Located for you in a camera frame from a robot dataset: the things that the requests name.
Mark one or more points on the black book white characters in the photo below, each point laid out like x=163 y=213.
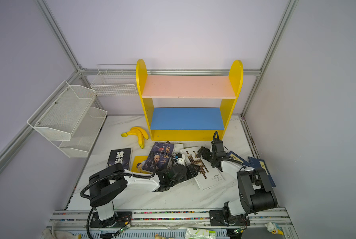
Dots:
x=121 y=156

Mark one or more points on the white Javen Mao portfolio book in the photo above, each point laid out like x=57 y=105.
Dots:
x=207 y=176

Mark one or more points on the white Chokladfabriken book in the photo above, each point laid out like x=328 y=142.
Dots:
x=177 y=148

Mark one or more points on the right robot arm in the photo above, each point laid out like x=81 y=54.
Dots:
x=255 y=191

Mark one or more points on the white green carton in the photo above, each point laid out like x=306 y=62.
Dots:
x=196 y=233

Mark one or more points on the yellow paperback book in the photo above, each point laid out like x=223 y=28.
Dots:
x=138 y=164

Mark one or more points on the aluminium front rail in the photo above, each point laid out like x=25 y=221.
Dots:
x=146 y=224

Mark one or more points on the white wire basket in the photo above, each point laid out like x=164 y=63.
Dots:
x=115 y=80

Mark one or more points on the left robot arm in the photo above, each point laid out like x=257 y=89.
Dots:
x=108 y=183

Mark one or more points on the blue book yellow label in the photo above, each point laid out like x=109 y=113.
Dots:
x=236 y=157
x=260 y=163

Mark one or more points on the blue book yellow label far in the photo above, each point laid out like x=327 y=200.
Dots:
x=260 y=163

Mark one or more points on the yellow banana bunch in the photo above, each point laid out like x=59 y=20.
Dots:
x=140 y=133

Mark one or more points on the small toy figure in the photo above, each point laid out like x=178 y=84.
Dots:
x=274 y=228

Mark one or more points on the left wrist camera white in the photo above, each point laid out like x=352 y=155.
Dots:
x=180 y=158

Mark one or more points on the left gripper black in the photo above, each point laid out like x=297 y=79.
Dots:
x=187 y=172

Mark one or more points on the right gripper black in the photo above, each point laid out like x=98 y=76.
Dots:
x=209 y=153

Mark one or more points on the blue book yellow label near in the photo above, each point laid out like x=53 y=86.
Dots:
x=236 y=157

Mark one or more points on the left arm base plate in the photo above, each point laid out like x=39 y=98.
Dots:
x=119 y=220

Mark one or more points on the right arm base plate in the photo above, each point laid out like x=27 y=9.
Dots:
x=221 y=218

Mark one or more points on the white mesh two-tier rack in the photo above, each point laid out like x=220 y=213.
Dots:
x=69 y=120

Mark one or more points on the dark purple portrait book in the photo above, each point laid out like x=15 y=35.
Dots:
x=160 y=157

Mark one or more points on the yellow pink blue bookshelf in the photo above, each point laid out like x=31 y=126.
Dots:
x=188 y=123

